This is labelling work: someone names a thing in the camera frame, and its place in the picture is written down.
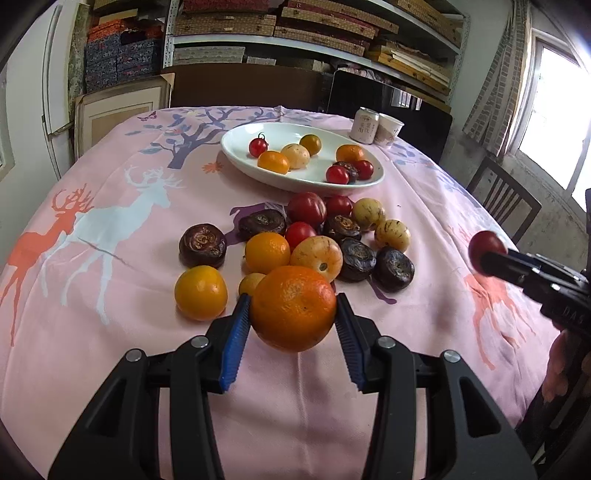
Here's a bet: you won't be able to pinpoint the window with white frame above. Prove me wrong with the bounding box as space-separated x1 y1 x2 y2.
505 28 591 208

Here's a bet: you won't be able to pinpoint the white paper cup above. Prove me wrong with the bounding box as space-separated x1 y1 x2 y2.
374 114 405 147

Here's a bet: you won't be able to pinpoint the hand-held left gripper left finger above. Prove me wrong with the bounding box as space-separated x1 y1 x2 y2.
48 293 252 480

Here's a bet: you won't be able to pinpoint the pink cloth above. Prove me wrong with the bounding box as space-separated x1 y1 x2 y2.
342 62 384 81

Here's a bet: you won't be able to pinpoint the woven tan box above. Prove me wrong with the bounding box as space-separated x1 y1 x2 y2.
173 13 278 38

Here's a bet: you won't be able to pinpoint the stack of brown boxes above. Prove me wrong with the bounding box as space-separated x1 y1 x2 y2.
92 0 167 24

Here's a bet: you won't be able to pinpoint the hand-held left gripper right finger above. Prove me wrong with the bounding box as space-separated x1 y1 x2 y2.
335 292 539 480

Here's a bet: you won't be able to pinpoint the framed picture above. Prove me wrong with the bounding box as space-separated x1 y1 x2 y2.
74 74 176 158

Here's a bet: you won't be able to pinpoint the black panel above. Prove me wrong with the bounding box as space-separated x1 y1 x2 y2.
325 69 453 162

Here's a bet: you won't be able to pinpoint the stack of blue floral boxes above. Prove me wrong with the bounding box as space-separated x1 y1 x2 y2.
85 39 162 93

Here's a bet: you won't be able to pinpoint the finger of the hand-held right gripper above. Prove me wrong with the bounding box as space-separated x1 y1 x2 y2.
506 248 557 274
479 250 550 300

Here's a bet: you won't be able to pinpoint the white metal shelf rack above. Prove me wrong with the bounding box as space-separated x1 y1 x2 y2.
161 0 467 104

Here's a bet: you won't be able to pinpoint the stack of yellow wooden boxes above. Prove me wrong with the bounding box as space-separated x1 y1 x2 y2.
365 44 451 95

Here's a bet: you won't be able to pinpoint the small orange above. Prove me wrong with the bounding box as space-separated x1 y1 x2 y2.
238 272 267 298

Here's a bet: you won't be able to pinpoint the pink deer print tablecloth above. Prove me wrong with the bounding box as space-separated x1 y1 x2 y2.
0 105 561 480

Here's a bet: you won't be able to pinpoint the person's right hand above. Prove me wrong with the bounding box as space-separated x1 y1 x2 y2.
541 330 578 403

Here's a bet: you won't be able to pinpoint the mottled grey panel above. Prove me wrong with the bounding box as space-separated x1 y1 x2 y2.
68 4 90 100

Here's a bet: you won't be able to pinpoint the checked curtain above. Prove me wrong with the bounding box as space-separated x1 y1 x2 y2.
462 0 532 160

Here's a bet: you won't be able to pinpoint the stack of flat woven boxes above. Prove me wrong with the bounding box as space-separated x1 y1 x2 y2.
272 0 400 56

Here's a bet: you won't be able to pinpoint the dark red tomato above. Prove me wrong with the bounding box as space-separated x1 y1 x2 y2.
468 230 509 276

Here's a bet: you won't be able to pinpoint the yellow pepino melon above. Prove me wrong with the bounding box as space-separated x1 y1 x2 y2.
290 235 343 283
281 143 311 169
351 198 386 232
374 219 411 253

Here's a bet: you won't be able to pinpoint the orange red boxes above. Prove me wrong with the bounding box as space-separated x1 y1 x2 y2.
88 21 164 42

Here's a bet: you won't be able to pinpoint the dark wooden chair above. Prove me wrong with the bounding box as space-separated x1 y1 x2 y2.
466 157 543 245

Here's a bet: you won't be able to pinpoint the white board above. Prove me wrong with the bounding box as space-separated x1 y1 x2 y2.
41 4 75 181

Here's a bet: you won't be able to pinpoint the drink can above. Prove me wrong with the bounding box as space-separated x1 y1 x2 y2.
348 107 380 144

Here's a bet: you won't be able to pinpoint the stack of tan flat boxes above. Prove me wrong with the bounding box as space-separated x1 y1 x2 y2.
397 0 465 47

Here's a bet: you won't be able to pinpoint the white plate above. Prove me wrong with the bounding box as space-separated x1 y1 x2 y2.
220 122 385 193

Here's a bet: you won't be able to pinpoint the large red tomato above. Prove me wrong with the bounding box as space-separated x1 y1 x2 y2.
287 192 328 227

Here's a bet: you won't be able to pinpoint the red patterned box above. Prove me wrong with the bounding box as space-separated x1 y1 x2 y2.
182 0 273 14

